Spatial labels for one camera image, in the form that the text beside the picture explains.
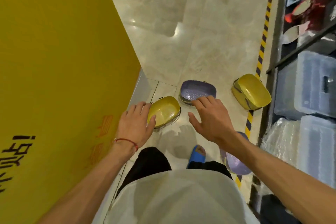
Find person's right hand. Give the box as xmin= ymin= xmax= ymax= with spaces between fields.
xmin=188 ymin=96 xmax=237 ymax=146

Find person's left hand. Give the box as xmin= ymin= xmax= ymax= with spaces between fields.
xmin=115 ymin=101 xmax=157 ymax=151

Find yellow plastic basket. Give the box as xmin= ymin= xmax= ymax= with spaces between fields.
xmin=231 ymin=73 xmax=272 ymax=111
xmin=146 ymin=96 xmax=182 ymax=130

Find purple plastic basket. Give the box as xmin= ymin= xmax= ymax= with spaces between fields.
xmin=219 ymin=131 xmax=253 ymax=176
xmin=179 ymin=79 xmax=217 ymax=106

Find black metal shelf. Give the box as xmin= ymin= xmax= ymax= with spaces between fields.
xmin=248 ymin=0 xmax=336 ymax=224

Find person's left forearm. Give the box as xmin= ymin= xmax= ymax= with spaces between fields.
xmin=36 ymin=140 xmax=138 ymax=224

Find person's right forearm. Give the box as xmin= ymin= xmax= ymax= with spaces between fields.
xmin=217 ymin=131 xmax=336 ymax=224

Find black trousers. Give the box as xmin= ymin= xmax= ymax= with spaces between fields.
xmin=115 ymin=147 xmax=233 ymax=200

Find blue slipper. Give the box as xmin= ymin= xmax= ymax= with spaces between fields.
xmin=185 ymin=144 xmax=207 ymax=170

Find white shirt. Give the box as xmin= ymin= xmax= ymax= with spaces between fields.
xmin=104 ymin=168 xmax=261 ymax=224

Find red packaged item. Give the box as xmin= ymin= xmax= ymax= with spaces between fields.
xmin=285 ymin=0 xmax=327 ymax=32

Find red string bracelet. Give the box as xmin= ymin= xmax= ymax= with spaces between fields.
xmin=114 ymin=138 xmax=139 ymax=152

